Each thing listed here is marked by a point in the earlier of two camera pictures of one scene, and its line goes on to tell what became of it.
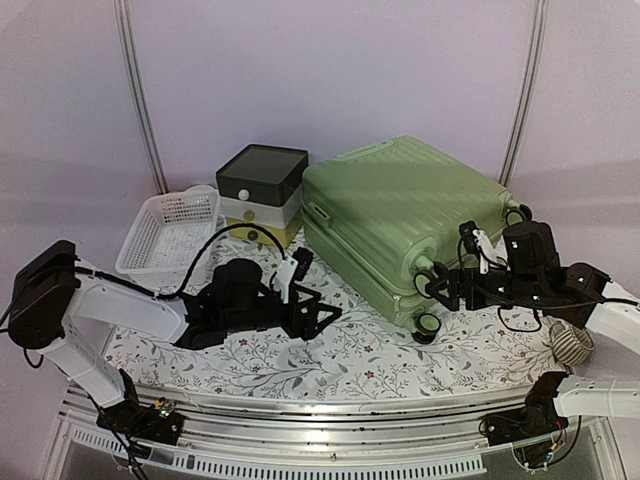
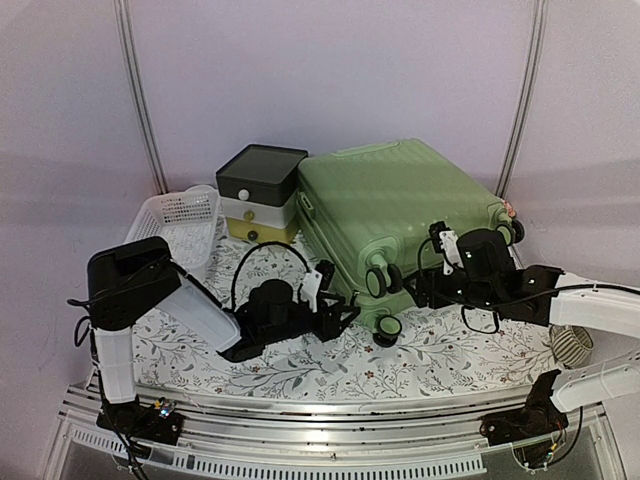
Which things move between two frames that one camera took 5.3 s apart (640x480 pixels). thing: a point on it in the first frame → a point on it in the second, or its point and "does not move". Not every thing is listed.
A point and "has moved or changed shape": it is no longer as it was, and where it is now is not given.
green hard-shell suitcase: x=375 y=217 has moved or changed shape
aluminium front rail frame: x=226 y=438 does not move
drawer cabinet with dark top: x=262 y=185 does not move
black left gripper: x=295 y=329 → x=329 y=316
